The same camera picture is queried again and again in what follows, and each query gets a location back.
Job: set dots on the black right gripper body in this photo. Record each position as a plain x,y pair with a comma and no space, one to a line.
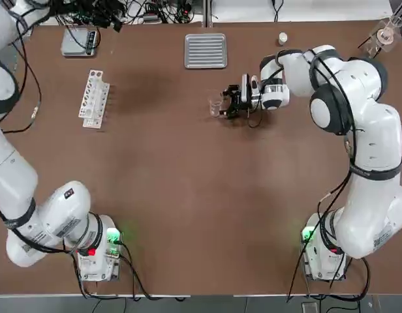
236,104

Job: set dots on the grey digital scale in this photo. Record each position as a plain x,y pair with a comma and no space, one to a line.
73,44

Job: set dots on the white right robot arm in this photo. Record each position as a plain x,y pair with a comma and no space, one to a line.
367,98

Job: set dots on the white test tube rack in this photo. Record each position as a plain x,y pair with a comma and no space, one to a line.
90,124

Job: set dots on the aluminium corner frame post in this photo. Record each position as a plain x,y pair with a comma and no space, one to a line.
400,6

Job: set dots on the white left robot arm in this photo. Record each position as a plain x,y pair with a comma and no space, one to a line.
11,182

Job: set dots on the small white round cap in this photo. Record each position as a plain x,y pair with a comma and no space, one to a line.
283,38

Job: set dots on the ribbed metal tray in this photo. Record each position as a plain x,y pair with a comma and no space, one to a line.
206,52

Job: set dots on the clear glass beaker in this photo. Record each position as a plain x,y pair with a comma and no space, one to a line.
214,109

